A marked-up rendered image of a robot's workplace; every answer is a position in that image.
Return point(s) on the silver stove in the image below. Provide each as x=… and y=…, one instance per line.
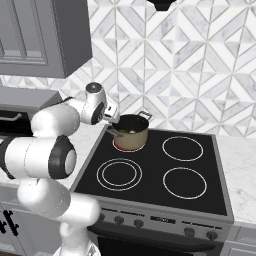
x=173, y=221

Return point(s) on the grey base cupboard door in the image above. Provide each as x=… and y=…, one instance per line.
x=240, y=250
x=33, y=230

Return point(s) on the black glass hob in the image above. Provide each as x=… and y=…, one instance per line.
x=153, y=180

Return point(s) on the grey wall cupboard door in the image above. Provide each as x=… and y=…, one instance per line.
x=30, y=33

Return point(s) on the beige cooking pot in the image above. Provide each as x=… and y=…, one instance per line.
x=131, y=140

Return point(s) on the grey wall cupboard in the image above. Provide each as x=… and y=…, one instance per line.
x=75, y=33

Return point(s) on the grey drawer front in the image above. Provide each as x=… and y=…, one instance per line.
x=245, y=235

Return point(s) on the dark stove knob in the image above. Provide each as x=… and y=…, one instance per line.
x=138, y=223
x=101, y=217
x=211, y=235
x=189, y=231
x=119, y=220

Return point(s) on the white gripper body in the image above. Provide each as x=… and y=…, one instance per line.
x=112, y=118

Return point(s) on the green vegetable piece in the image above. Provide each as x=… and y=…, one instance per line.
x=125, y=131

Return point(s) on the black oven door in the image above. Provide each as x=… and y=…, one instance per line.
x=146, y=250

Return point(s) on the white vegetable piece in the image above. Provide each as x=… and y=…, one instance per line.
x=133, y=131

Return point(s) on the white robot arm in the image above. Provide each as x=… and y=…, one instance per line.
x=36, y=156

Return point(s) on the grey microwave oven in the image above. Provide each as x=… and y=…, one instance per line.
x=23, y=100

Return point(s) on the black range hood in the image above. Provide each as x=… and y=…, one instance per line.
x=162, y=4

